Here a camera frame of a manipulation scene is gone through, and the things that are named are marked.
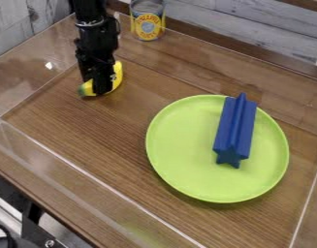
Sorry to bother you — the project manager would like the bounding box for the yellow labelled tin can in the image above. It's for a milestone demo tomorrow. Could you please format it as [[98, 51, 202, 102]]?
[[130, 0, 166, 42]]

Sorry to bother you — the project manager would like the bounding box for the black metal bracket with bolt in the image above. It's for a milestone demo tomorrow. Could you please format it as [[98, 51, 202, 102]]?
[[20, 217, 67, 248]]

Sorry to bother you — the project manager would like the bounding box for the yellow toy banana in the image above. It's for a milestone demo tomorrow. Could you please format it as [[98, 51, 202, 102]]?
[[78, 61, 123, 97]]

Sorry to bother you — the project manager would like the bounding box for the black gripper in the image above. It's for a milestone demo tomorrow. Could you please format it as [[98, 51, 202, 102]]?
[[74, 19, 121, 95]]

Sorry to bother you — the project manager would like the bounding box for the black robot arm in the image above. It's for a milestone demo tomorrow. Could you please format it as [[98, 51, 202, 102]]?
[[73, 0, 123, 97]]

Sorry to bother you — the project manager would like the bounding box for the black cable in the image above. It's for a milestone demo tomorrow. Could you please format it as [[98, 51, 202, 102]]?
[[0, 222, 20, 248]]

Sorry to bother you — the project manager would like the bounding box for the blue foam block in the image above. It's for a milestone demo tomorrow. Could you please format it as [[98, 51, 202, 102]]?
[[213, 93, 257, 169]]

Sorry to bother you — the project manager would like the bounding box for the green round plate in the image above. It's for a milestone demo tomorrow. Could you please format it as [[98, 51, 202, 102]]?
[[145, 94, 292, 204]]

